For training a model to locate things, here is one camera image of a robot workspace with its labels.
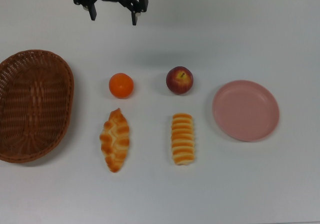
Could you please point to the red toy apple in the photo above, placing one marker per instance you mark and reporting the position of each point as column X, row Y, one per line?
column 179, row 83

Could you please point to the striped toy bread roll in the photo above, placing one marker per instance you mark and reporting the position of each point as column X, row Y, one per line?
column 182, row 139

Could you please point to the braided leaf-shaped toy bread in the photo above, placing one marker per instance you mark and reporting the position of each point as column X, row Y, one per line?
column 115, row 139

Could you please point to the orange toy fruit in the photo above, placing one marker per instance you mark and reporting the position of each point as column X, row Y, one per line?
column 121, row 85

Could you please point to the pink plate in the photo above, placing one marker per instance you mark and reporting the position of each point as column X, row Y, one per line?
column 245, row 111

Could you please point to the brown woven basket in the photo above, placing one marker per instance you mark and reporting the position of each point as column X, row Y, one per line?
column 35, row 104

